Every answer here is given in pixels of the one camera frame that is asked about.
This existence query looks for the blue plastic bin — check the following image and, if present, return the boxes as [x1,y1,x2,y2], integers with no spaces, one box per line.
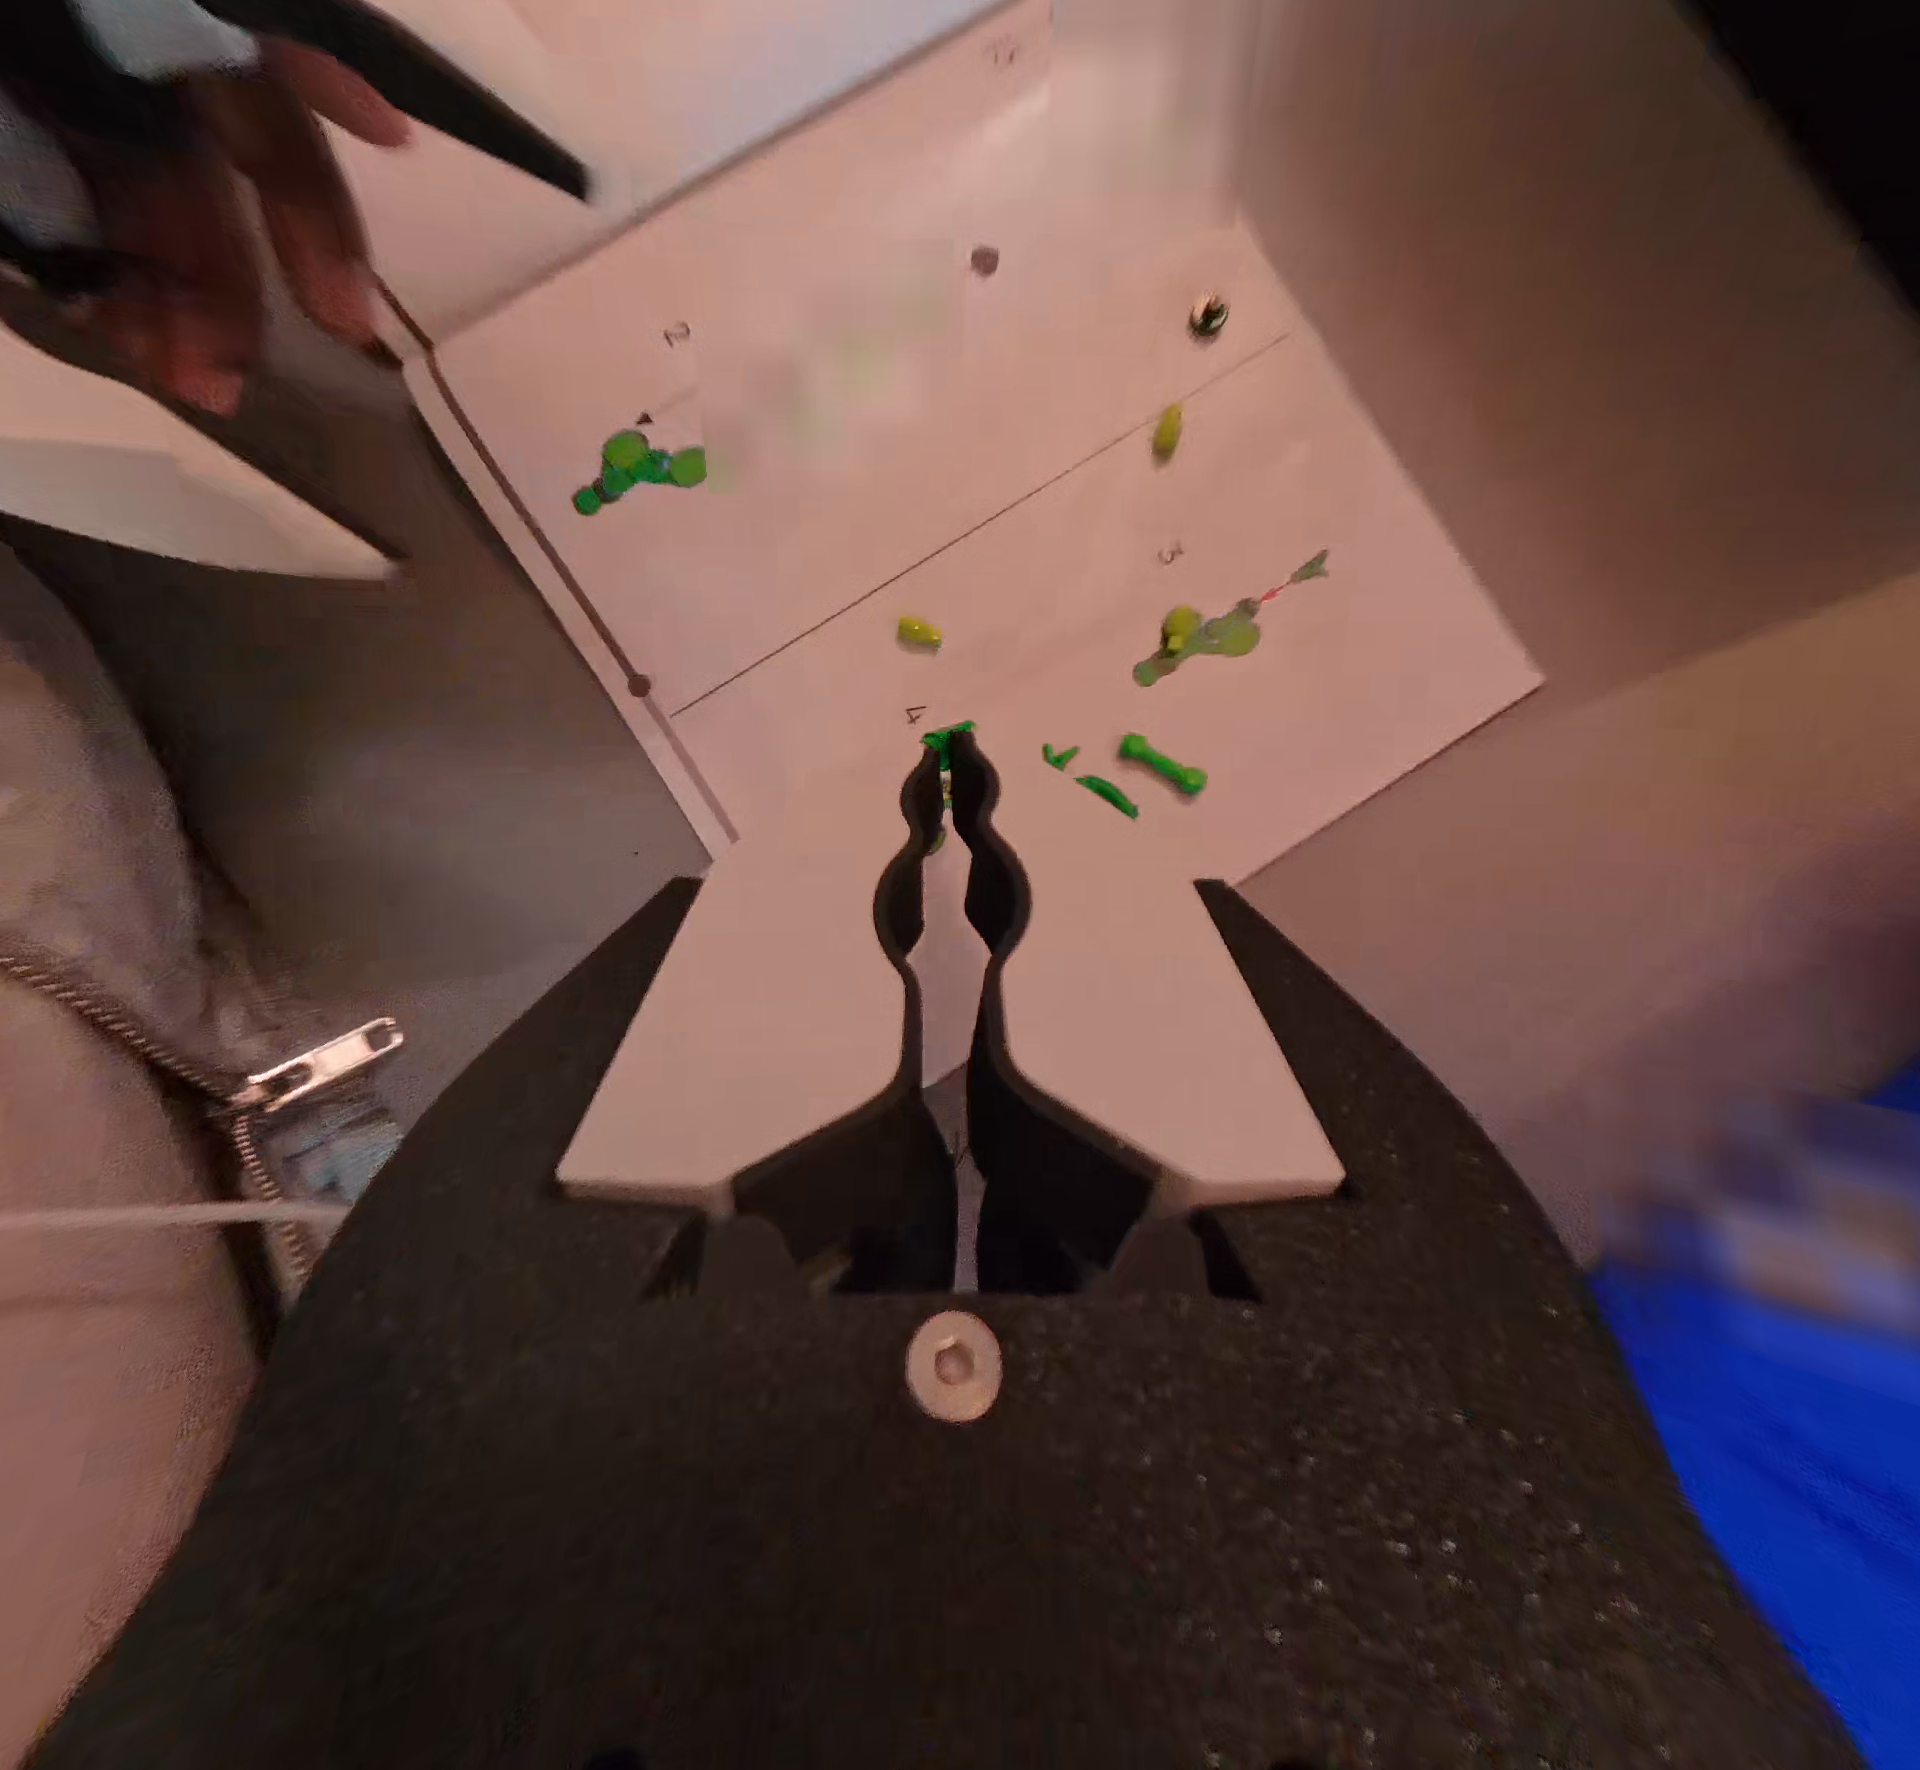
[1590,1066,1920,1770]

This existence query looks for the person's left hand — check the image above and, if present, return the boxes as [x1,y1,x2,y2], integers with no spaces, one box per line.
[90,37,414,413]

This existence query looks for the pale grey zip jacket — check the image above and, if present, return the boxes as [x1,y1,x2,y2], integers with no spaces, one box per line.
[0,555,408,1727]

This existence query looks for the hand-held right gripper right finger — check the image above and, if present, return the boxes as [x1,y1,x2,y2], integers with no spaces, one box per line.
[965,731,1352,1216]

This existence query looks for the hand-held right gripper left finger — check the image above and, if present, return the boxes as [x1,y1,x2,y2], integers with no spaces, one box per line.
[557,731,961,1211]

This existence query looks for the white instruction booklet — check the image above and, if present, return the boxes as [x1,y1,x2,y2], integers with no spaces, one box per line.
[149,0,1548,902]

